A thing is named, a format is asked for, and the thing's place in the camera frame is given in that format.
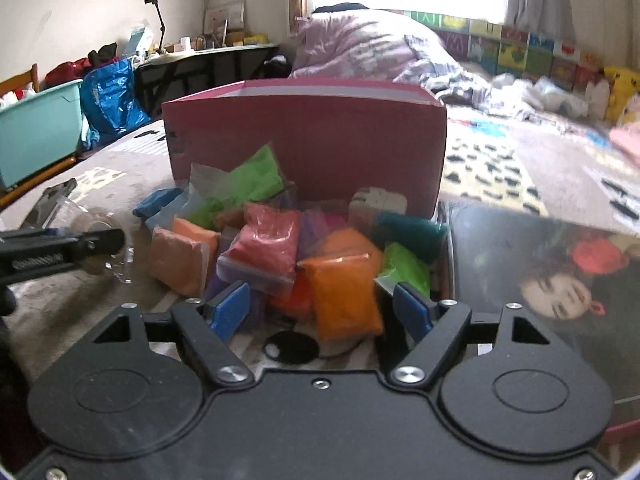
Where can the clear plastic cup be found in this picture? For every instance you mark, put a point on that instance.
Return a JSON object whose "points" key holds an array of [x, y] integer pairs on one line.
{"points": [[107, 221]]}

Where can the yellow plush toy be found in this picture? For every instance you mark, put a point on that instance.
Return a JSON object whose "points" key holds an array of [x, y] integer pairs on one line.
{"points": [[625, 90]]}

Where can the pink cloth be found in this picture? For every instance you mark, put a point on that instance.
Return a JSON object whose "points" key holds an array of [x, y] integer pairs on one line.
{"points": [[627, 142]]}

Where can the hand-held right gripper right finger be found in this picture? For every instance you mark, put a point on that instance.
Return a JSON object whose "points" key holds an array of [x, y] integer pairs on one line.
{"points": [[411, 307]]}

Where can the pile of colored clay packets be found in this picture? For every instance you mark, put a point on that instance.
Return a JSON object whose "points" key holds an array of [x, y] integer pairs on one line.
{"points": [[345, 290]]}

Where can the glossy picture book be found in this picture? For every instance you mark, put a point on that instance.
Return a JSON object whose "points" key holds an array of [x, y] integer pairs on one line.
{"points": [[500, 260]]}

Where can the purple quilt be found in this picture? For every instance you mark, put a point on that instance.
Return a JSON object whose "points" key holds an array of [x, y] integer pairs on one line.
{"points": [[360, 45]]}

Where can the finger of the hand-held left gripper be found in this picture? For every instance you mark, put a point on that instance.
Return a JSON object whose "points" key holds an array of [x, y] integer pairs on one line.
{"points": [[47, 201], [97, 245]]}

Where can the blue plastic bag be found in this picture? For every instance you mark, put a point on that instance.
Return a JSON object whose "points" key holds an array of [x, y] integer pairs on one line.
{"points": [[112, 95]]}

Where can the colorful foam wall panels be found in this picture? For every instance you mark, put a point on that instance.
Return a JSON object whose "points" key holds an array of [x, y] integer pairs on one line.
{"points": [[515, 55]]}

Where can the pink cardboard box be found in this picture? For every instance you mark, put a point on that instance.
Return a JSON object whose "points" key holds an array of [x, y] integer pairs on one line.
{"points": [[310, 140]]}

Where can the red bag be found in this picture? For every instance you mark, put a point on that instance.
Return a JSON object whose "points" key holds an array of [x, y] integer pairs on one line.
{"points": [[67, 70]]}

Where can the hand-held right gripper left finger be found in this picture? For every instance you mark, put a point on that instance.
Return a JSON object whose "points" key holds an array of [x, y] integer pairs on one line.
{"points": [[231, 310]]}

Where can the black desk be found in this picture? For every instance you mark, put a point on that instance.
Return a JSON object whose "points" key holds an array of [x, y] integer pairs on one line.
{"points": [[170, 75]]}

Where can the white crumpled clothes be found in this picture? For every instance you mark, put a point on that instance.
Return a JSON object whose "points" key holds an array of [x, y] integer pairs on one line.
{"points": [[545, 95]]}

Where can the framed picture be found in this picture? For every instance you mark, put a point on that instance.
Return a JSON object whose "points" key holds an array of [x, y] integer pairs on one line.
{"points": [[225, 17]]}

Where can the teal plastic storage bin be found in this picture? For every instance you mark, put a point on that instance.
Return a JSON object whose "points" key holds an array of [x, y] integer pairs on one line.
{"points": [[35, 130]]}

